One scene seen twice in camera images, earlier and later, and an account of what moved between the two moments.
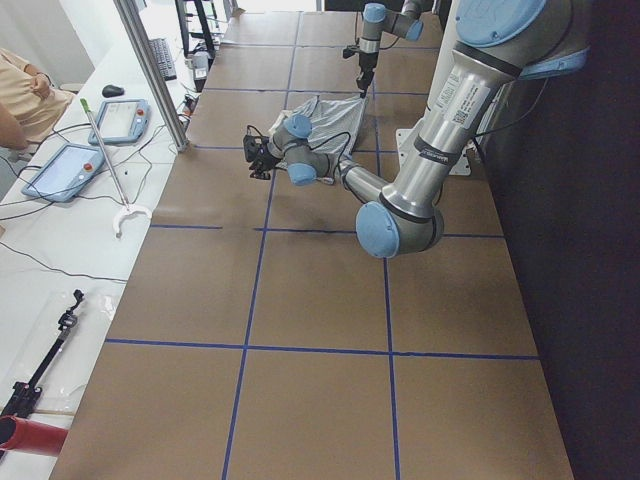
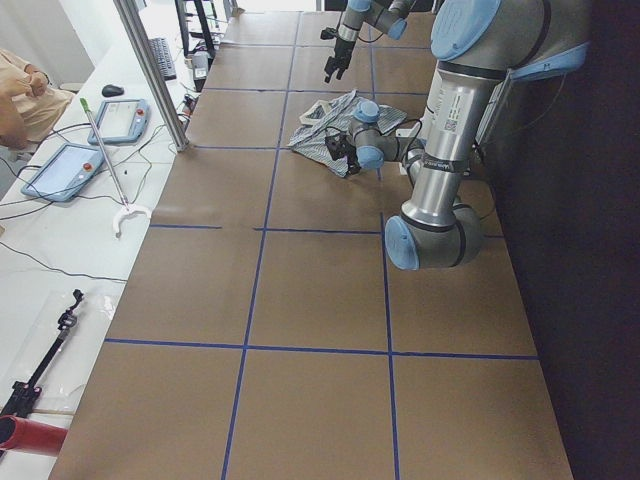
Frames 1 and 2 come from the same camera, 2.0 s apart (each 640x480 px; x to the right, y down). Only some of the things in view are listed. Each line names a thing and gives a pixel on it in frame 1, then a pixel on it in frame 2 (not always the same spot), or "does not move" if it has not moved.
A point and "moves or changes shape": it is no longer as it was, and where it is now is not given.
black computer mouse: (112, 91) does not move
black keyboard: (163, 55) does not move
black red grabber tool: (22, 399) does not move
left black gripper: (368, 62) → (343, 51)
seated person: (30, 104) does not move
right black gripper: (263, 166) → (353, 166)
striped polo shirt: (334, 121) moves or changes shape
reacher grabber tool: (125, 209) does not move
